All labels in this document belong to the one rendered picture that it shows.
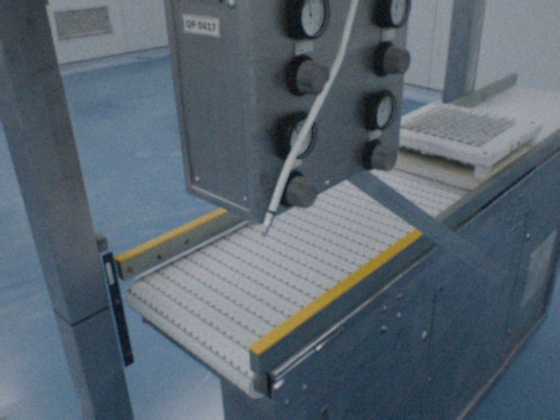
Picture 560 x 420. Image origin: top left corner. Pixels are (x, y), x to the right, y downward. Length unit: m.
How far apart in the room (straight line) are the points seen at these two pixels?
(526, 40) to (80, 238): 3.53
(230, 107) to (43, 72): 0.29
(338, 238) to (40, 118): 0.46
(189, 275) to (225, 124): 0.37
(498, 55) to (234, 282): 3.48
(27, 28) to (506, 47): 3.61
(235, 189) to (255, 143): 0.06
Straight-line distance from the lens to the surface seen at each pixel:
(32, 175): 0.70
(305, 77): 0.44
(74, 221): 0.74
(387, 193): 0.66
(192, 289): 0.76
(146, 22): 6.25
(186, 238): 0.84
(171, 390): 1.77
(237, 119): 0.45
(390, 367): 1.04
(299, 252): 0.83
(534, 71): 3.99
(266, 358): 0.61
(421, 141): 1.07
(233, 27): 0.43
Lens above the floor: 1.24
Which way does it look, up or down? 27 degrees down
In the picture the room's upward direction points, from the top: 2 degrees counter-clockwise
